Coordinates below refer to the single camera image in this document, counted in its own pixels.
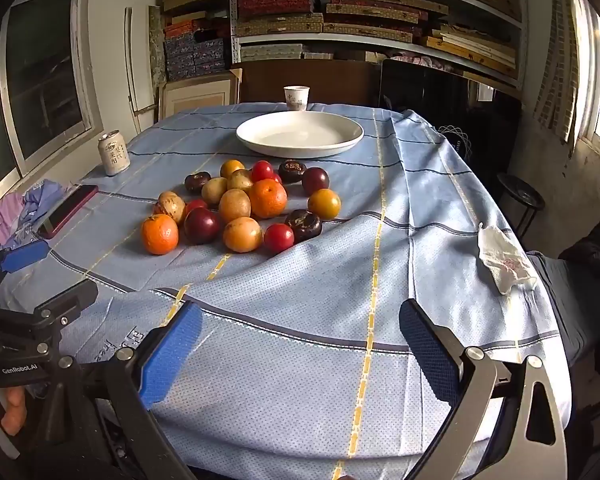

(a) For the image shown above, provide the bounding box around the white plate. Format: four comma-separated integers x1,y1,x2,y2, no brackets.
235,111,365,159

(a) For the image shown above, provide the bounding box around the white metal shelf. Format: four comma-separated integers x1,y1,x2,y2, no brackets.
229,0,528,91

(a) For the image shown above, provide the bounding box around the white beverage can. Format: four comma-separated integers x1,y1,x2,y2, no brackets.
98,130,131,177

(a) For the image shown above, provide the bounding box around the wooden picture frame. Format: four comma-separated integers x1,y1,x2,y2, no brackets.
158,69,243,122

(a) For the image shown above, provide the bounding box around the tan round fruit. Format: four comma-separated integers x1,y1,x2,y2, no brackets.
227,169,254,192
218,188,252,223
223,216,264,254
201,177,229,205

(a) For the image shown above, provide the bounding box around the brick pattern curtain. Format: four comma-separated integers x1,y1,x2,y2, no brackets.
532,0,581,143

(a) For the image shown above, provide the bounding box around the smooth orange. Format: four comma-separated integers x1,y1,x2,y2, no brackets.
248,178,288,219

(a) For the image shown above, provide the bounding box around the black jacket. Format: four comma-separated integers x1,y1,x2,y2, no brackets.
562,200,600,281

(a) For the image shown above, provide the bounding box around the dark red plum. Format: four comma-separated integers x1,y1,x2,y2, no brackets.
183,207,221,245
301,166,330,196

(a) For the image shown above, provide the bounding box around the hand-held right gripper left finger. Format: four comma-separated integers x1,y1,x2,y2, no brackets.
30,302,203,480

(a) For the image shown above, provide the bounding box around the stack of flat boxes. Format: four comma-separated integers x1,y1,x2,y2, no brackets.
237,0,523,83

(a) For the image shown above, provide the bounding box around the mandarin orange with stem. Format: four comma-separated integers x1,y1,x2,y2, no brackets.
140,214,180,256

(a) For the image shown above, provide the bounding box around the light blue checked tablecloth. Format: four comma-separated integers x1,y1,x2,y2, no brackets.
0,102,573,480

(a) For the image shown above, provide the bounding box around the mottled green board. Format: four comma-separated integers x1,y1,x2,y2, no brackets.
148,5,167,111

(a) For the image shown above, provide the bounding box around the person's left hand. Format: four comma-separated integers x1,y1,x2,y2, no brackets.
0,387,29,437

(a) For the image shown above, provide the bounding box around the red smartphone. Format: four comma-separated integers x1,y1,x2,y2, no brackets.
36,184,100,240

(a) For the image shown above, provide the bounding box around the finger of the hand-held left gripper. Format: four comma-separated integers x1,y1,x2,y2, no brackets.
36,279,100,327
0,239,49,307

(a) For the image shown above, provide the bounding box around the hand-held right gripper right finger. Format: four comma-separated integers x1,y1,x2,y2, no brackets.
399,299,568,480

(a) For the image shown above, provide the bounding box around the crumpled white tissue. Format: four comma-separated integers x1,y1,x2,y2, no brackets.
476,223,538,295

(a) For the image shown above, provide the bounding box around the tan speckled fruit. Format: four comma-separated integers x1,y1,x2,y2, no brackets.
153,195,186,226

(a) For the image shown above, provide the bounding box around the white framed window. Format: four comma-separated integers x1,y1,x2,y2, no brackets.
0,0,105,201

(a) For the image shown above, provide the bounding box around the long white strip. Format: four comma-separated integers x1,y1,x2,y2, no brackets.
124,6,143,133

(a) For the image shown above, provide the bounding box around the white paper cup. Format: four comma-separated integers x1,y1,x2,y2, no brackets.
283,85,311,111

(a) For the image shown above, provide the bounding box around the pale blue cloth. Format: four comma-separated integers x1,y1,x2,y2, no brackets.
10,179,78,248

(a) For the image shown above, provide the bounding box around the stack of blue patterned boxes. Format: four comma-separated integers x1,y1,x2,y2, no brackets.
164,20,231,82

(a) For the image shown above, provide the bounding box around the brown wooden board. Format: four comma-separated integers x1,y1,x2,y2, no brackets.
240,60,382,107

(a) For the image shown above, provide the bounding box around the black round stool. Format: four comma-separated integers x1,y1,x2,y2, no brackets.
496,172,547,243

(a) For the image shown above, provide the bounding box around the grey seat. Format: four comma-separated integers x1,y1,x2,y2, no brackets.
525,250,600,376

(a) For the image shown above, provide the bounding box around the purple cloth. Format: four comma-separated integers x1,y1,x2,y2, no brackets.
0,191,27,253

